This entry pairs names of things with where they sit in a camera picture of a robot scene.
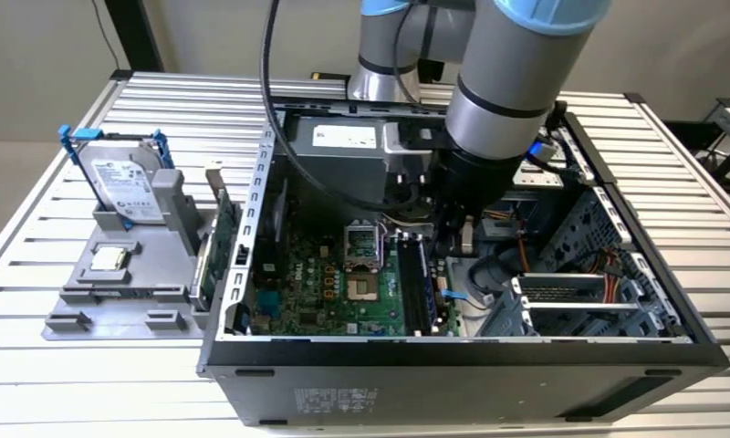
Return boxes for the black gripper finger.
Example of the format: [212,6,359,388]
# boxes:
[431,213,480,259]

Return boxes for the grey metal drive cage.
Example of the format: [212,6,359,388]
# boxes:
[480,159,580,241]

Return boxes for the black RAM slot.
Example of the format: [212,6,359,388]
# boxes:
[403,233,424,336]
[396,233,416,336]

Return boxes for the silver CPU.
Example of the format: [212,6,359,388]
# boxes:
[91,248,130,273]

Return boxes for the green graphics card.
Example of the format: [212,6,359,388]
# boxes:
[191,163,246,316]

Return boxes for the grey disk bay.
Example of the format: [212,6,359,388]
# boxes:
[480,272,678,339]

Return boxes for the green motherboard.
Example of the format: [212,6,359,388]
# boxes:
[246,195,464,338]

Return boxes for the CPU socket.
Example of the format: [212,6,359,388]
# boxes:
[346,268,384,305]

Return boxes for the coloured power wire bundle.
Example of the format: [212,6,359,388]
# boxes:
[594,248,624,305]

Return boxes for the black post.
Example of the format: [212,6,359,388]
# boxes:
[103,0,166,74]

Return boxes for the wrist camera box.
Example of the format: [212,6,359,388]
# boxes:
[383,121,458,156]

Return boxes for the black data cables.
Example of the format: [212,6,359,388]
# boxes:
[468,253,519,311]

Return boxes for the grey power supply unit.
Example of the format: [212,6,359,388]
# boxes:
[274,116,398,229]

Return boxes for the grey parts rack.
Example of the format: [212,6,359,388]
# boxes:
[40,171,246,343]

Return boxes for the black PC case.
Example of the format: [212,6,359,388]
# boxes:
[195,94,730,428]

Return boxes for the thick black camera cable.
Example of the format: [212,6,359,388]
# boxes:
[260,0,431,212]

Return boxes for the blue disk carrier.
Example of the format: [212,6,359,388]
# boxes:
[56,126,176,229]

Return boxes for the silver hard disk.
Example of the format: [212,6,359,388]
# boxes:
[76,141,166,224]

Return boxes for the metal socket cover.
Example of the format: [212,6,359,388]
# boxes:
[344,220,383,271]

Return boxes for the orange wire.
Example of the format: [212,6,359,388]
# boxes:
[515,230,532,275]

